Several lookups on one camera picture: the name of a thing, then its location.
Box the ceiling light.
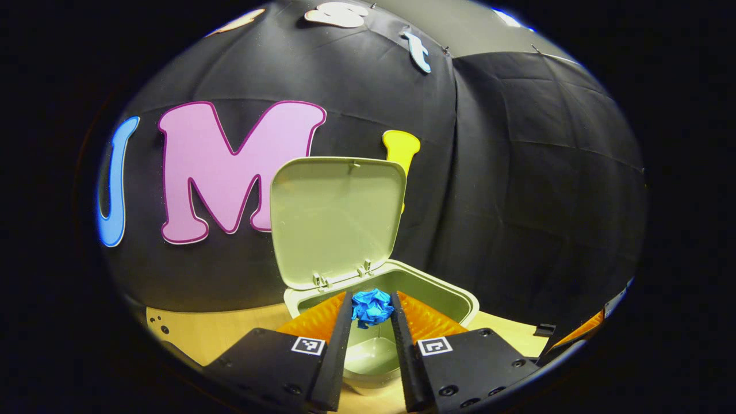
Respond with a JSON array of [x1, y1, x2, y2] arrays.
[[494, 7, 532, 32]]

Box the black backdrop cloth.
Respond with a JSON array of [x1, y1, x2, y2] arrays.
[[95, 0, 647, 328]]

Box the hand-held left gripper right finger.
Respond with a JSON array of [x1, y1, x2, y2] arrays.
[[390, 290, 541, 413]]

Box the wooden desktop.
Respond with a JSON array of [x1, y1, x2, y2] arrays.
[[145, 304, 550, 414]]

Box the blue paper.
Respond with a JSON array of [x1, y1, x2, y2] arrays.
[[351, 287, 396, 329]]

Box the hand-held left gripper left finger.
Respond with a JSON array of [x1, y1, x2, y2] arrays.
[[204, 290, 354, 413]]

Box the pale green desktop garbage bin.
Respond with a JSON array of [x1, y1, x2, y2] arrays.
[[269, 156, 481, 397]]

